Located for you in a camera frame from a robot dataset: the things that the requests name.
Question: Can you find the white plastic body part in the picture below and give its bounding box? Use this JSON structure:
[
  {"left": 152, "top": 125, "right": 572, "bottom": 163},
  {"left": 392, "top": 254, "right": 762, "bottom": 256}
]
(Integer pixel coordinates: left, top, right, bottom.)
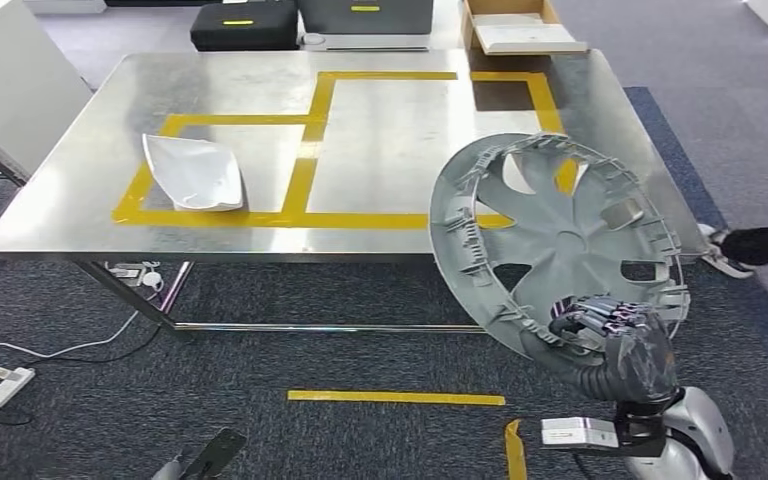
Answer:
[{"left": 141, "top": 132, "right": 247, "bottom": 214}]

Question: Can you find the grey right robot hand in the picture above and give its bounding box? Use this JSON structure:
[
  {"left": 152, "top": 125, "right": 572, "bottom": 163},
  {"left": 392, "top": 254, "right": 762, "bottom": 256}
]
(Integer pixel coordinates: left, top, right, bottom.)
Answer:
[{"left": 519, "top": 296, "right": 681, "bottom": 405}]

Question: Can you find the white power cable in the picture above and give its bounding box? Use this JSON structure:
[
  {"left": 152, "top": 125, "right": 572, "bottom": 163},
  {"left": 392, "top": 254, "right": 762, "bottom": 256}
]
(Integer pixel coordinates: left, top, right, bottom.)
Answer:
[{"left": 0, "top": 308, "right": 145, "bottom": 368}]

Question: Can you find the grey plastic wheel cover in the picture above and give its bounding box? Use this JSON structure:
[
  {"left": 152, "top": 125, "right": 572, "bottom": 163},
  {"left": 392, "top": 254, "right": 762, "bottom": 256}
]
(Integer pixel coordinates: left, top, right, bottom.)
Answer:
[{"left": 427, "top": 131, "right": 693, "bottom": 376}]

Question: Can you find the black case yellow label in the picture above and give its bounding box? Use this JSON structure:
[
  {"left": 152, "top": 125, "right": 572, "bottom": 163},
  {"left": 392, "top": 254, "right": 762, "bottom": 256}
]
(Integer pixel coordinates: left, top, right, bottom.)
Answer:
[{"left": 189, "top": 0, "right": 301, "bottom": 53}]

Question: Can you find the person's shoe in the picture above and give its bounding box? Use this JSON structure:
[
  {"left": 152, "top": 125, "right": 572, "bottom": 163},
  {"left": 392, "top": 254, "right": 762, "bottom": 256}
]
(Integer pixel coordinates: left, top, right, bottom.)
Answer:
[{"left": 696, "top": 223, "right": 756, "bottom": 280}]

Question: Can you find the yellow floor tape corner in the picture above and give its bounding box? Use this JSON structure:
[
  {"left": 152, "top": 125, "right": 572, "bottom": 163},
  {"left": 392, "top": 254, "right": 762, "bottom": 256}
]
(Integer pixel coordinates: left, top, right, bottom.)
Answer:
[{"left": 503, "top": 418, "right": 530, "bottom": 480}]

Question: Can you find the black power cable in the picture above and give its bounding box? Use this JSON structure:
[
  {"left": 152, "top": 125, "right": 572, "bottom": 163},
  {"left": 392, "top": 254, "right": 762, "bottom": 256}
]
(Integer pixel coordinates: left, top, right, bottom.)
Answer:
[{"left": 0, "top": 323, "right": 165, "bottom": 427}]

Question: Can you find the white flat board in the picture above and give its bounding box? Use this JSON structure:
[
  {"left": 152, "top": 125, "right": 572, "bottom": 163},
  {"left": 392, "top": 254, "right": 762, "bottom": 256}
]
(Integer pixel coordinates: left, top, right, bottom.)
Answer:
[{"left": 471, "top": 11, "right": 590, "bottom": 57}]

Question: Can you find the steel workbench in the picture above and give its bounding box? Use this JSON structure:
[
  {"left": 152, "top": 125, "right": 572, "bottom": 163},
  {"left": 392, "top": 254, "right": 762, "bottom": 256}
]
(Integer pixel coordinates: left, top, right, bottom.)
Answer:
[{"left": 0, "top": 47, "right": 711, "bottom": 340}]

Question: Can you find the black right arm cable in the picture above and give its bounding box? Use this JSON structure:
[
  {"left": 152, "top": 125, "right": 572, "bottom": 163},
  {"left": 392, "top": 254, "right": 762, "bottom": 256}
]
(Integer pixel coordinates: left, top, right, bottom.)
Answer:
[{"left": 568, "top": 452, "right": 599, "bottom": 480}]

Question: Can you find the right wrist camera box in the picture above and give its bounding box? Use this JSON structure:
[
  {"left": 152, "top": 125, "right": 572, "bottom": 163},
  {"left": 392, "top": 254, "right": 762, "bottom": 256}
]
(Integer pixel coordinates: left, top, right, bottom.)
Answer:
[{"left": 540, "top": 415, "right": 622, "bottom": 453}]

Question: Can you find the dark grey equipment case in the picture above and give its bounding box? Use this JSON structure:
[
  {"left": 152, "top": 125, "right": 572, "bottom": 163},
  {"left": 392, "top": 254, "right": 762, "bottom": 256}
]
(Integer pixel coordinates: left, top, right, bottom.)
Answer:
[{"left": 296, "top": 0, "right": 436, "bottom": 53}]

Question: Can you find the white board panel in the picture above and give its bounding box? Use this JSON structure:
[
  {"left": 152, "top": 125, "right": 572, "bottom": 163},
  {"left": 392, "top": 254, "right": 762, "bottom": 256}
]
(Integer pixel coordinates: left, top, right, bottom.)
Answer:
[{"left": 0, "top": 0, "right": 95, "bottom": 188}]

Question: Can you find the brown cardboard box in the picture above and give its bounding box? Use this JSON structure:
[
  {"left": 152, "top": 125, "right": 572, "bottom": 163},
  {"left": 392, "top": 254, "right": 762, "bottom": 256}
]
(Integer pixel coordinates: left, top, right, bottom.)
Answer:
[{"left": 460, "top": 0, "right": 564, "bottom": 53}]

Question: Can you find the yellow floor tape strip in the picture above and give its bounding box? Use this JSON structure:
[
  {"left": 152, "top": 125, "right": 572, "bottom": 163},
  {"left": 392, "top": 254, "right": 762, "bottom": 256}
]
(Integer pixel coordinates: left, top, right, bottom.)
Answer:
[{"left": 287, "top": 389, "right": 507, "bottom": 407}]

